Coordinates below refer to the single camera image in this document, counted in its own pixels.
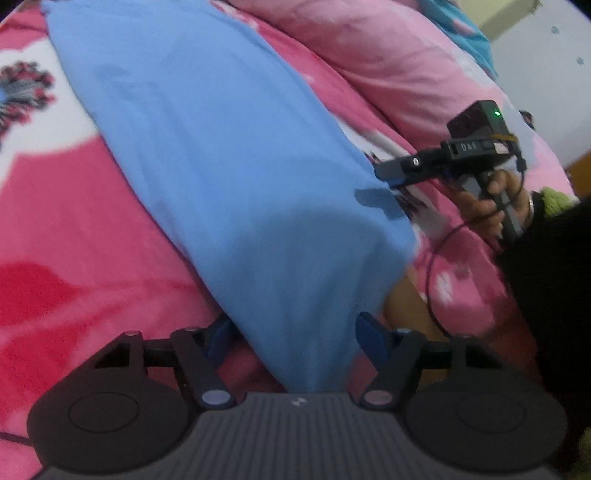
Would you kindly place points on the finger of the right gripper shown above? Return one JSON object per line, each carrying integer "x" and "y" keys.
{"x": 394, "y": 171}

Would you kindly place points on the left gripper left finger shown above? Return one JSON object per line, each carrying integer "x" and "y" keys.
{"x": 133, "y": 401}

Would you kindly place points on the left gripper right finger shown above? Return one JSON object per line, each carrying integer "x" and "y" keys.
{"x": 459, "y": 401}

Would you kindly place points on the light blue t-shirt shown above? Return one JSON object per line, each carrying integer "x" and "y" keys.
{"x": 246, "y": 172}

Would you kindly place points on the green fuzzy sleeve forearm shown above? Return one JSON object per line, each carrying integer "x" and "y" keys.
{"x": 549, "y": 203}

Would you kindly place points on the operator left hand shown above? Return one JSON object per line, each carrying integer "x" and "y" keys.
{"x": 404, "y": 308}

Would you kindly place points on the operator right hand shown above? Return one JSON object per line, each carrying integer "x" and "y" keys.
{"x": 483, "y": 215}

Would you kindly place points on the pink grey quilt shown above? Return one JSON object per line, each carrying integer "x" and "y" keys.
{"x": 408, "y": 69}

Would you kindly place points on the black camera box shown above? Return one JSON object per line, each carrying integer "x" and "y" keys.
{"x": 482, "y": 118}

